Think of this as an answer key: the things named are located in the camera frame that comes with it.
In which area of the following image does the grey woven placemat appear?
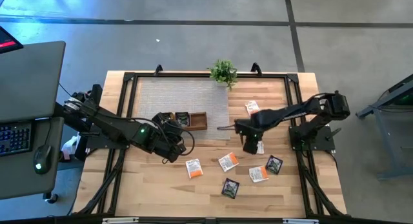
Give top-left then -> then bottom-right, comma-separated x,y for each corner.
134,77 -> 232,141

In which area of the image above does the grey desk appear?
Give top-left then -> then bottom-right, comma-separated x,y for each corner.
0,116 -> 65,201

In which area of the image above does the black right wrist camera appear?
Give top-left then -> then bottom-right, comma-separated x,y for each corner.
242,133 -> 264,155

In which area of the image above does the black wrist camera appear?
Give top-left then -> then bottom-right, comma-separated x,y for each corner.
242,133 -> 264,155
150,116 -> 171,134

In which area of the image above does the black caster wheel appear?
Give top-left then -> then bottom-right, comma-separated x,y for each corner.
43,192 -> 59,205

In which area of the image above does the black backlit keyboard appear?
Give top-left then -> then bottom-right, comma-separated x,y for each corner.
0,120 -> 35,157

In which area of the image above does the black computer mouse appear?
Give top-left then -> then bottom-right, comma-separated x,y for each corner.
33,144 -> 53,176

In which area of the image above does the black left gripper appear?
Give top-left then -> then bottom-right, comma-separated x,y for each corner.
150,127 -> 187,163

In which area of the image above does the dark purple tea packet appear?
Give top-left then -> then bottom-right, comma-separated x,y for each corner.
265,154 -> 284,175
175,112 -> 190,127
221,178 -> 240,199

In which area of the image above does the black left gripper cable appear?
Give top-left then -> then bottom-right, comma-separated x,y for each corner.
161,119 -> 196,164

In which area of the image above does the black rectangular block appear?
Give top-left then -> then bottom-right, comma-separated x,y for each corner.
91,83 -> 103,104

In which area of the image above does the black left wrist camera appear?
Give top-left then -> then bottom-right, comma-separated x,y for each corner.
150,116 -> 171,134

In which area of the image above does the white plastic object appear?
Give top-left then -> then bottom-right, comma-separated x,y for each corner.
61,135 -> 81,162

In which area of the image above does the silver metal bracket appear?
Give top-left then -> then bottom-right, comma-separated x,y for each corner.
102,217 -> 139,224
283,218 -> 320,224

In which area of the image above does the black aluminium table frame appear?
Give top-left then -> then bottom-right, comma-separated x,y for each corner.
72,63 -> 348,224

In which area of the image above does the green plant white pot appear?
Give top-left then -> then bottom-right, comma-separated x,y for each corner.
207,58 -> 239,91

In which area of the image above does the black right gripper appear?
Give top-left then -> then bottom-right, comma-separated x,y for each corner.
217,112 -> 264,136

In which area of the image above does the black device red screen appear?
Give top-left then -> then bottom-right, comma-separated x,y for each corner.
0,25 -> 24,54

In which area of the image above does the brown wooden compartment box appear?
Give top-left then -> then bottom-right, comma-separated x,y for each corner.
160,111 -> 208,132

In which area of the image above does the grey metal stand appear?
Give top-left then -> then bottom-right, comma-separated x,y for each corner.
356,74 -> 413,181

